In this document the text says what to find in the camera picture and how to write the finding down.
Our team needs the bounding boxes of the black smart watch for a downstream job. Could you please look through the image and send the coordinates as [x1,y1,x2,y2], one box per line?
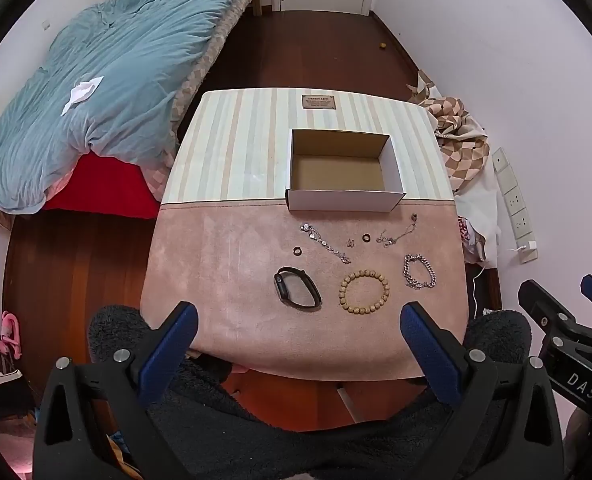
[273,266,322,311]

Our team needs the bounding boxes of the wooden bead bracelet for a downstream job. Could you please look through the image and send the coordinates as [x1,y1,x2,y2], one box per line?
[337,268,392,317]

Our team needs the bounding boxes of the white cardboard box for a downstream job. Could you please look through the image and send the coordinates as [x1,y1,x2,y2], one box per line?
[285,129,406,214]

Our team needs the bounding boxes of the checkered beige blanket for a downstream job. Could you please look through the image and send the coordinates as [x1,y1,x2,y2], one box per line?
[408,70,490,194]

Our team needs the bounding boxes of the brown label patch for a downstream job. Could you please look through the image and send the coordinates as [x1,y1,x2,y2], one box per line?
[302,94,336,110]

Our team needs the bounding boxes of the red bed sheet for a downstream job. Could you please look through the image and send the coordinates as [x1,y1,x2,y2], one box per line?
[0,152,162,221]

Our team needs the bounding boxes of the silver chain bracelet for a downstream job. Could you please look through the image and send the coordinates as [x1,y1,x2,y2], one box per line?
[401,253,438,291]

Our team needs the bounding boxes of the blue duvet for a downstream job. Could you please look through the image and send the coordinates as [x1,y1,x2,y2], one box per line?
[0,0,232,214]

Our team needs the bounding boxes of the thin silver pendant necklace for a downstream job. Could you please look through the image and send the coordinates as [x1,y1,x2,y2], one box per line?
[375,212,420,250]

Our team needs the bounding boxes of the silver crystal link bracelet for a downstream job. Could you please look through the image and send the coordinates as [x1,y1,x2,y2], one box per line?
[299,222,353,266]

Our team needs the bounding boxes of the pink slippers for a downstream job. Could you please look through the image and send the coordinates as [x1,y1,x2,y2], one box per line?
[0,311,22,360]

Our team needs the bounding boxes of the checkered mattress cover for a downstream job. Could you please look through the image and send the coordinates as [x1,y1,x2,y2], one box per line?
[142,0,255,202]

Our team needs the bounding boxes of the white power strip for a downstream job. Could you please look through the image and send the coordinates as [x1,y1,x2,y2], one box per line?
[492,148,538,264]

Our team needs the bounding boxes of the white tissue on bed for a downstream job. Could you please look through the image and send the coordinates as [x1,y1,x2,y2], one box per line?
[61,76,104,116]

